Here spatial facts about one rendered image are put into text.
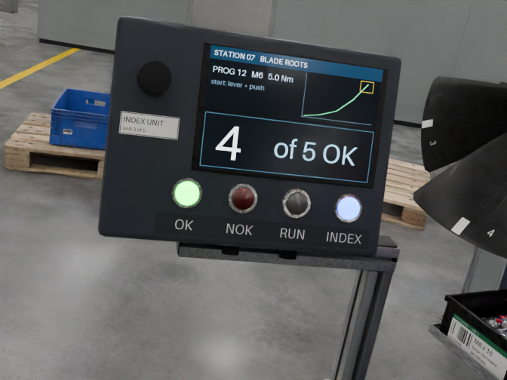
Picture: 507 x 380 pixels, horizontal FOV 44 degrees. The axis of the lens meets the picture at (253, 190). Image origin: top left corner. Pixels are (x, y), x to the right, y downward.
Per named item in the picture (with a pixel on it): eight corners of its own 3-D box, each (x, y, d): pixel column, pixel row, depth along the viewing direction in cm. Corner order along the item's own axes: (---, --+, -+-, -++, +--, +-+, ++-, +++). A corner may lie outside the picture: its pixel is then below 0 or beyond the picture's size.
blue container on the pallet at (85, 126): (124, 127, 434) (127, 96, 427) (118, 153, 378) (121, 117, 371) (63, 119, 427) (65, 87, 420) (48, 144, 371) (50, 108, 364)
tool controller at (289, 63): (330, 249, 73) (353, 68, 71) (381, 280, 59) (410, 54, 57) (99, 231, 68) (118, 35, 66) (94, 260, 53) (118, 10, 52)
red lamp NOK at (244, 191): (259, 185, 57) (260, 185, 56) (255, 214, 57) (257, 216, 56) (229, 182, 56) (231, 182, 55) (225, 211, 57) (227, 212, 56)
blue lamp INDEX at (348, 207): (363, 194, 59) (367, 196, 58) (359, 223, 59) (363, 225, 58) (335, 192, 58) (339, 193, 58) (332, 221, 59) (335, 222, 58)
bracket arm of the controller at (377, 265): (385, 260, 72) (391, 236, 71) (394, 273, 69) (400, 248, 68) (175, 244, 67) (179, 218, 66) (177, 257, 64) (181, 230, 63)
